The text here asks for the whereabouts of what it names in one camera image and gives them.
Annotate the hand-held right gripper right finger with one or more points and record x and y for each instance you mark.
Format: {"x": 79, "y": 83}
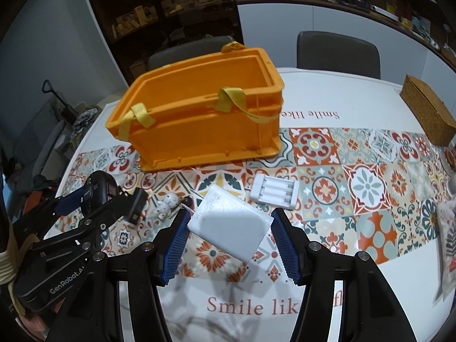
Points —
{"x": 285, "y": 245}

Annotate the woven wicker box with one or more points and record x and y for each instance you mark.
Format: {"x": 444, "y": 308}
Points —
{"x": 427, "y": 107}

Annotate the orange plastic crate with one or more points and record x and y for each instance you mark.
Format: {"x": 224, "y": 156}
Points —
{"x": 199, "y": 139}

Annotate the dark wooden shelf cabinet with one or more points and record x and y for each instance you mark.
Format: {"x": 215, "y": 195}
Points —
{"x": 107, "y": 25}

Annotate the cardboard box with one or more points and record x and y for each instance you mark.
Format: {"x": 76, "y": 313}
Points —
{"x": 137, "y": 67}

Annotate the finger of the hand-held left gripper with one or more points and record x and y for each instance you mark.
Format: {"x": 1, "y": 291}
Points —
{"x": 135, "y": 206}
{"x": 71, "y": 199}

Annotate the white battery case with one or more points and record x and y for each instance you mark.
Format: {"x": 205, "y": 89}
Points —
{"x": 274, "y": 191}

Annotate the patterned crumpled cloth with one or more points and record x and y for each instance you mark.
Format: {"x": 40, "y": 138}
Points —
{"x": 85, "y": 121}

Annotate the grey chair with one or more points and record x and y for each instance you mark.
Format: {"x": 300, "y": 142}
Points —
{"x": 185, "y": 55}
{"x": 338, "y": 53}

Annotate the tile-print tablecloth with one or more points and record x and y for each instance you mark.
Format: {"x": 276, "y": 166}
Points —
{"x": 374, "y": 185}

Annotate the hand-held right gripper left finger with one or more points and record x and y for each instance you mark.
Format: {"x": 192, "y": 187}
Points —
{"x": 176, "y": 249}

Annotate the grey sofa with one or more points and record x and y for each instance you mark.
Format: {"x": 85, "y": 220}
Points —
{"x": 42, "y": 149}

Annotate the black shovel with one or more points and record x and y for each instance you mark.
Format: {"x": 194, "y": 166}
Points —
{"x": 66, "y": 110}

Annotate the white power adapter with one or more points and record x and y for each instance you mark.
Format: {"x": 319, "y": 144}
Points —
{"x": 231, "y": 228}

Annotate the small white toy figure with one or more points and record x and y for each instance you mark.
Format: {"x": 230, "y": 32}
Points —
{"x": 167, "y": 205}

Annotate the leaf-print cloth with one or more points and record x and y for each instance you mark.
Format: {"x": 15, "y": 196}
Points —
{"x": 447, "y": 249}

